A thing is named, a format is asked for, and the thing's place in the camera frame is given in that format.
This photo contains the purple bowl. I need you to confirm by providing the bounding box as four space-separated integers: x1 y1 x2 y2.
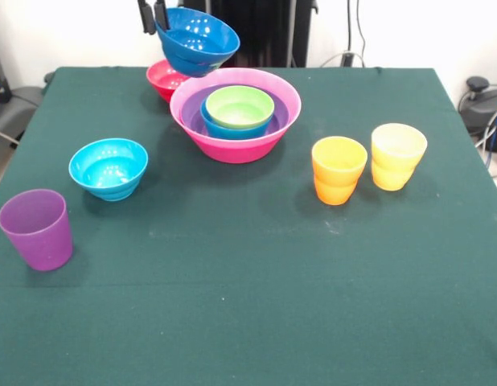
179 84 291 140

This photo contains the large pink bowl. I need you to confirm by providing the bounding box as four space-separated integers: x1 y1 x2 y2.
169 67 303 165

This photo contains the small red-pink bowl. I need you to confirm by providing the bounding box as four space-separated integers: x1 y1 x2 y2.
146 59 193 103

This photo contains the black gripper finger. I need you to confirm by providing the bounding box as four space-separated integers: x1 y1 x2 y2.
137 0 156 35
154 0 171 31

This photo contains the green bowl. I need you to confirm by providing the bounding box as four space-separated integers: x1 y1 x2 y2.
204 85 276 130

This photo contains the dark green tablecloth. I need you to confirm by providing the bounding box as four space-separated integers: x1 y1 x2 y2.
0 66 497 386

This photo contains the yellow cup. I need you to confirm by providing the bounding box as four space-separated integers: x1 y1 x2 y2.
371 123 429 174

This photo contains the dark blue bowl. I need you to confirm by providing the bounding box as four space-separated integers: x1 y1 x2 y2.
154 6 241 79

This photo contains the cyan bowl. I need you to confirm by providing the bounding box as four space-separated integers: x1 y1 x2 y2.
68 138 150 202

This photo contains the blue ringed flat-bottom bowl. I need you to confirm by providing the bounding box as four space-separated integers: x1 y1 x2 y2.
199 100 273 141

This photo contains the purple cup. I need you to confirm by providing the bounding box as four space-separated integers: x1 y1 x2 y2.
0 188 74 273

